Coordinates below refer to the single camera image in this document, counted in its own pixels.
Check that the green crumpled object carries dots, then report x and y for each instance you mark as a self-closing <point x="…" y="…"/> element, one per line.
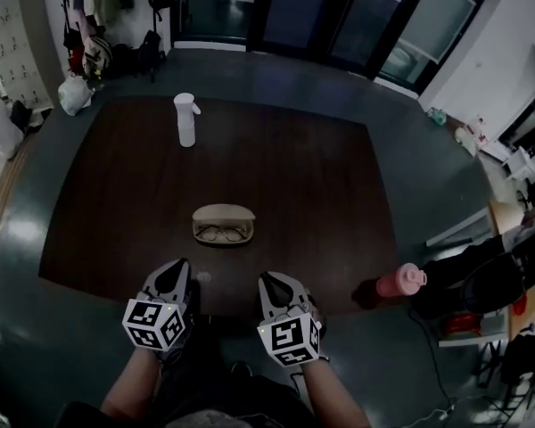
<point x="437" y="116"/>

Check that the thin black-framed glasses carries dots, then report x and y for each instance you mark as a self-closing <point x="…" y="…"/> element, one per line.
<point x="214" y="234"/>

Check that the grey locker cabinet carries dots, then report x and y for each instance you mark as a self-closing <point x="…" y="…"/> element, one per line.
<point x="20" y="47"/>

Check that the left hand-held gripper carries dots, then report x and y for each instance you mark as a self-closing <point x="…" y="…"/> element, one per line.
<point x="153" y="326"/>

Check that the person's left forearm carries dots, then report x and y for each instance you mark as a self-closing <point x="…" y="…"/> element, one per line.
<point x="131" y="388"/>

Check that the white plastic bag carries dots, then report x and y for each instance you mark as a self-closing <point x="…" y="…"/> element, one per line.
<point x="74" y="94"/>

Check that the red box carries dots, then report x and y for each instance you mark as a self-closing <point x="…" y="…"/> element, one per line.
<point x="463" y="323"/>

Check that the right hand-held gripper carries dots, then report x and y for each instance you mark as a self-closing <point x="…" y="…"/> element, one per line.
<point x="294" y="334"/>

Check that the black bag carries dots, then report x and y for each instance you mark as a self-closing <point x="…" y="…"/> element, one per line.
<point x="150" y="51"/>

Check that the beige glasses case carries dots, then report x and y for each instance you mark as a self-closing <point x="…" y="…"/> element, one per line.
<point x="223" y="212"/>

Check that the pink water bottle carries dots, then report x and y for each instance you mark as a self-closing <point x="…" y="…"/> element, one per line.
<point x="397" y="283"/>

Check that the coat rack with clothes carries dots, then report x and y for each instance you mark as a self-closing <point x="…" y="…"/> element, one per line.
<point x="91" y="25"/>

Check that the person's right forearm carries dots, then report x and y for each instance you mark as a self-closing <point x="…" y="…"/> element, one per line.
<point x="332" y="397"/>

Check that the white shelf unit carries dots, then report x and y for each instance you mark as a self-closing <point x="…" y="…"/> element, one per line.
<point x="524" y="136"/>

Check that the person's dark clothing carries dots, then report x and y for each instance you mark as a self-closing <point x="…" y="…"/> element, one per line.
<point x="223" y="401"/>

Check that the person's black shoe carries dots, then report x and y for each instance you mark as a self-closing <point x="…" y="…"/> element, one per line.
<point x="241" y="368"/>

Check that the white spray bottle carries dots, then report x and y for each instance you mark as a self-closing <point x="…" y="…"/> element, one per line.
<point x="186" y="123"/>

